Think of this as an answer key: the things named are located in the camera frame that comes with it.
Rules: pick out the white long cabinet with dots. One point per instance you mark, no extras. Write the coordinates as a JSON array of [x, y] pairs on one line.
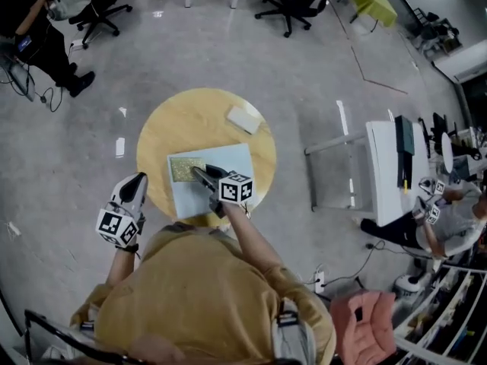
[[466, 65]]

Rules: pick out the white desk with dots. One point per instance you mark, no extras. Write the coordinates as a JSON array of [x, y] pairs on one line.
[[384, 173]]

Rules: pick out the person's right forearm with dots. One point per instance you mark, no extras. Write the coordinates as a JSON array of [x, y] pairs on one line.
[[253, 234]]

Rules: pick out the black metal frame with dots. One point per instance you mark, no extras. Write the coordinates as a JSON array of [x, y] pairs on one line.
[[64, 335]]

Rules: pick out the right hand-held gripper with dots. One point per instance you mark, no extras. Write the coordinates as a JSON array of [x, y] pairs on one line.
[[236, 188]]

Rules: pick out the white oval lamp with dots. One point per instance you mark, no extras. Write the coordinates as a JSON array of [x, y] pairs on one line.
[[447, 152]]

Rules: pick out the pink cushioned chair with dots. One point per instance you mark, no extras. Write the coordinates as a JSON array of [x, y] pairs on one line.
[[361, 325]]

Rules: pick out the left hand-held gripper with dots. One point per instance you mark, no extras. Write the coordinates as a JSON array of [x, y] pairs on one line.
[[114, 224]]

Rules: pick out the white round appliance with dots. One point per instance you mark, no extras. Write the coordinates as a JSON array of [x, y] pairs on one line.
[[409, 284]]

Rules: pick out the person's yellow shirt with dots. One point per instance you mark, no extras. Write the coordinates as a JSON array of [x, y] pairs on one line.
[[190, 291]]

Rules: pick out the white rectangular block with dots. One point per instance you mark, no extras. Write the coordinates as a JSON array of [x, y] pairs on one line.
[[244, 119]]

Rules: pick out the black office chair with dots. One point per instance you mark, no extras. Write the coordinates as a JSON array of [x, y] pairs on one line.
[[293, 2], [100, 11]]

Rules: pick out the dark green notebook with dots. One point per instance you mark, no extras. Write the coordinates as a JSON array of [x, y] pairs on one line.
[[404, 135]]

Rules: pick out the person's left forearm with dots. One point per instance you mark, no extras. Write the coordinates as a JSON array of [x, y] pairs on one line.
[[121, 266]]

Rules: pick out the black flat case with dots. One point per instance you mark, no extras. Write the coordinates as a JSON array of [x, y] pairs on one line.
[[404, 169]]

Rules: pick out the white power strip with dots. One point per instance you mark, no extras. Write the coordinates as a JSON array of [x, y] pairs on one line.
[[319, 282]]

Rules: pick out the yellow-green table cover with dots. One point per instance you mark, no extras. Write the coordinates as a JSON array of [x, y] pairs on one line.
[[373, 0]]

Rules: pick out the light blue object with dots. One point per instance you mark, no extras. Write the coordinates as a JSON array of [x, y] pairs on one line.
[[232, 158]]

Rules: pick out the yellow pen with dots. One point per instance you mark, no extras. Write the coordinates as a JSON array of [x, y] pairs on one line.
[[406, 186]]

